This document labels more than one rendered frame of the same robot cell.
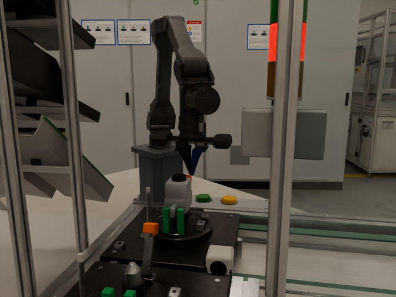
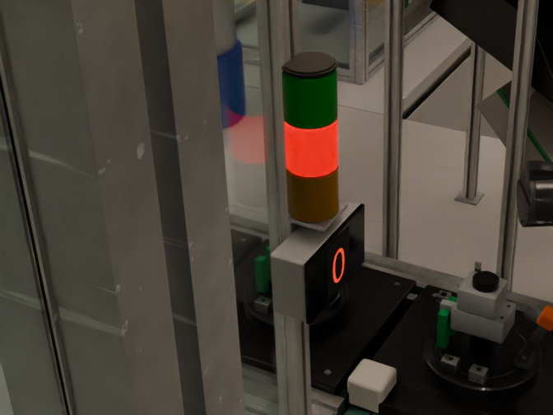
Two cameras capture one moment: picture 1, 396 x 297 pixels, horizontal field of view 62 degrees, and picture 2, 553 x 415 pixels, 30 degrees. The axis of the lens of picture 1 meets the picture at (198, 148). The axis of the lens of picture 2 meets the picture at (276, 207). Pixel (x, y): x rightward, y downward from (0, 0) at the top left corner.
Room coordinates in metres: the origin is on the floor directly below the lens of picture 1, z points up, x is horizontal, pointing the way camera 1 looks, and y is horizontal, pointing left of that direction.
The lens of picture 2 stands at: (0.76, -0.93, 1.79)
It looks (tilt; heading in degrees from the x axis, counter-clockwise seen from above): 32 degrees down; 111
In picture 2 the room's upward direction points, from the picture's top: 3 degrees counter-clockwise
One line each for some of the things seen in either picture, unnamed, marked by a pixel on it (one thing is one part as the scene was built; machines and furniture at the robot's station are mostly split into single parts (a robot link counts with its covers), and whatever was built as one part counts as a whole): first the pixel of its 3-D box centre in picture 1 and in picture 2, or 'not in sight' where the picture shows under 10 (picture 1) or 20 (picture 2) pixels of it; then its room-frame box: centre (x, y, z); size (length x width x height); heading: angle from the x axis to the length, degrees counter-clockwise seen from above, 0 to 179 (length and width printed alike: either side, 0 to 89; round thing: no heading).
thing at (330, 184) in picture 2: (284, 79); (313, 188); (0.49, -0.13, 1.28); 0.05 x 0.05 x 0.05
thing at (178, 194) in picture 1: (177, 192); (476, 300); (0.63, 0.04, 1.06); 0.08 x 0.04 x 0.07; 170
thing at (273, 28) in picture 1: (286, 43); (311, 142); (0.49, -0.13, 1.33); 0.05 x 0.05 x 0.05
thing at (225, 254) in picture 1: (220, 261); (371, 385); (0.53, -0.04, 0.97); 0.05 x 0.05 x 0.04; 79
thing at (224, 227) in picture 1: (179, 236); (480, 368); (0.64, 0.04, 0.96); 0.24 x 0.24 x 0.02; 79
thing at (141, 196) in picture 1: (161, 175); not in sight; (1.08, 0.12, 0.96); 0.15 x 0.15 x 0.20; 43
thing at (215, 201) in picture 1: (228, 211); not in sight; (0.84, -0.08, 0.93); 0.21 x 0.07 x 0.06; 79
